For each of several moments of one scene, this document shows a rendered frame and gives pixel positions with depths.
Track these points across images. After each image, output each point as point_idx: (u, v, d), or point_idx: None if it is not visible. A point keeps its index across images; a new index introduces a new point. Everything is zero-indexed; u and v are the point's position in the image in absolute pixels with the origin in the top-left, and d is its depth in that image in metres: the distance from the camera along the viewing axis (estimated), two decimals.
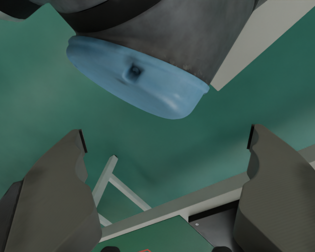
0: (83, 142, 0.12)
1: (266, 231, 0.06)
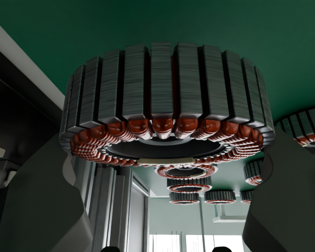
0: None
1: (277, 235, 0.06)
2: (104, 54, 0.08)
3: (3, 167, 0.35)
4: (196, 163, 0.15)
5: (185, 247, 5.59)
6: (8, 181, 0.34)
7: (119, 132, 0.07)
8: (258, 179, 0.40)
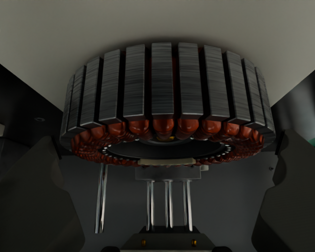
0: (57, 149, 0.12)
1: (287, 240, 0.06)
2: (105, 55, 0.08)
3: None
4: (196, 163, 0.15)
5: None
6: None
7: (119, 132, 0.07)
8: None
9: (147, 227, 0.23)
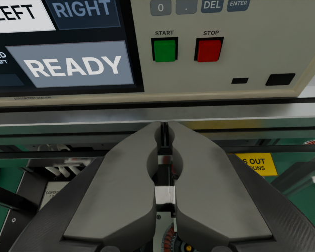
0: (162, 136, 0.12)
1: (207, 222, 0.06)
2: None
3: None
4: None
5: None
6: None
7: None
8: None
9: None
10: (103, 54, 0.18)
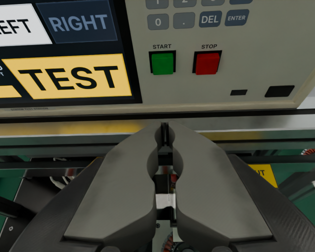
0: (162, 136, 0.12)
1: (207, 222, 0.06)
2: None
3: None
4: None
5: None
6: None
7: None
8: None
9: None
10: (100, 67, 0.18)
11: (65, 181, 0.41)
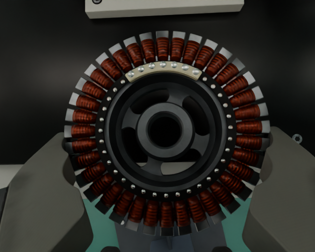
0: None
1: (277, 235, 0.06)
2: None
3: None
4: (122, 67, 0.11)
5: None
6: None
7: (197, 222, 0.10)
8: None
9: None
10: None
11: None
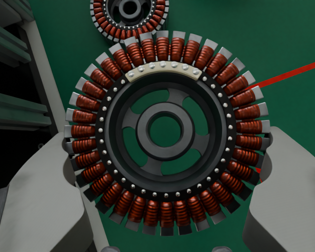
0: None
1: (277, 235, 0.06)
2: None
3: None
4: (122, 67, 0.11)
5: None
6: None
7: (197, 222, 0.10)
8: None
9: None
10: None
11: None
